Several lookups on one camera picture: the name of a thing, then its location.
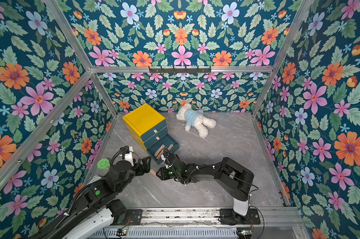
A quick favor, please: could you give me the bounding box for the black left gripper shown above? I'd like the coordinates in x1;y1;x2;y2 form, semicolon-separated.
116;156;153;193

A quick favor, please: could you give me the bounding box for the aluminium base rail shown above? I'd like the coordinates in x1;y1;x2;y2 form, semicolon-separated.
53;207;306;239

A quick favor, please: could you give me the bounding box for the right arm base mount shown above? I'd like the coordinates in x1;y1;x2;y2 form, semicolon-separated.
217;208;261;226

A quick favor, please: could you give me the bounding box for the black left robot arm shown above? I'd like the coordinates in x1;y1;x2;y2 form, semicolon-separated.
31;146;151;239

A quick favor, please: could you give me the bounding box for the white round timer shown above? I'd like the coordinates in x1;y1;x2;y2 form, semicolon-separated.
89;175;102;184

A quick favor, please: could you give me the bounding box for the green lidded small jar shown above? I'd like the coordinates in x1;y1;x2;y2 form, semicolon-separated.
97;158;110;170

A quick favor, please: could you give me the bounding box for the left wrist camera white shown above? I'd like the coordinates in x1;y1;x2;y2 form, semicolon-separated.
119;146;134;166

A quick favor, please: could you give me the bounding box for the teal drawer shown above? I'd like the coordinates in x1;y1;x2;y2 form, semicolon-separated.
147;134;180;165
141;119;168;142
144;126;168;149

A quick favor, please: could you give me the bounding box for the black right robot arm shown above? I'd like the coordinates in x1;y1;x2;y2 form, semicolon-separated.
156;148;254;216

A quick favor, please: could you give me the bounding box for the black hook rail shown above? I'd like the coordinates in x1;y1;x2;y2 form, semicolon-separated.
148;66;212;74

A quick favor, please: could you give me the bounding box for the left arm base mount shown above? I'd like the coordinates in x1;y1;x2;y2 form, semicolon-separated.
106;199;143;227

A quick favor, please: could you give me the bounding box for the yellow drawer cabinet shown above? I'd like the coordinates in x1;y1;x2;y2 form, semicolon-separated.
122;104;165;149

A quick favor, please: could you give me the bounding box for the white teddy bear blue shirt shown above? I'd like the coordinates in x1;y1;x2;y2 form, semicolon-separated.
176;103;217;138

